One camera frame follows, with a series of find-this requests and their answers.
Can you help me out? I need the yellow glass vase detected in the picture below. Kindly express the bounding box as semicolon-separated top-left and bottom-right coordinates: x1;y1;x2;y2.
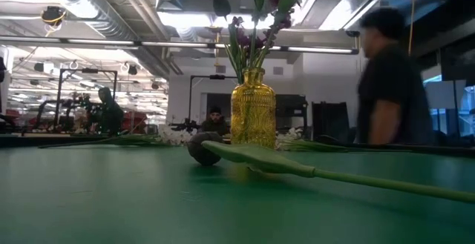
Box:
230;67;278;150

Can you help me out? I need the black gantry frame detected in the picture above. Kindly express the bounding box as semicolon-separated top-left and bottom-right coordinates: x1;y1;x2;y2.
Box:
188;74;244;131
55;67;119;133

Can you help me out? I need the person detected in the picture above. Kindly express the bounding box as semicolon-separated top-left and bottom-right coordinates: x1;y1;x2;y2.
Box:
87;86;125;136
355;7;436;147
200;105;232;137

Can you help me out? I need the yellow hanging cable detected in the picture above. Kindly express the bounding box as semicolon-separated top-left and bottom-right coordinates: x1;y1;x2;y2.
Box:
407;0;417;56

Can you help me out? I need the corrugated silver ceiling duct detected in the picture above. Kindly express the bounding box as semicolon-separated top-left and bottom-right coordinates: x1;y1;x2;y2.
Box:
22;0;171;78

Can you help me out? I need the white blossom spray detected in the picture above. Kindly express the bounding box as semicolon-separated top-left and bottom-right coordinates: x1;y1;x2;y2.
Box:
276;127;348;153
36;124;198;149

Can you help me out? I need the white sign panel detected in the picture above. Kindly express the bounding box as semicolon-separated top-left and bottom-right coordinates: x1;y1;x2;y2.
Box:
430;79;468;111

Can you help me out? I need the black cabinet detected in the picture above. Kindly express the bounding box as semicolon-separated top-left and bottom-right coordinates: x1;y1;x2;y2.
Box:
311;101;353;144

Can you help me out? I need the green table mat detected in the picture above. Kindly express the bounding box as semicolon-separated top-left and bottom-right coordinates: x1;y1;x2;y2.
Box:
0;145;475;244

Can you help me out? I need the black ceiling camera dome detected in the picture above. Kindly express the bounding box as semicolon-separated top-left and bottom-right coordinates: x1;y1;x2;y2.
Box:
39;5;68;28

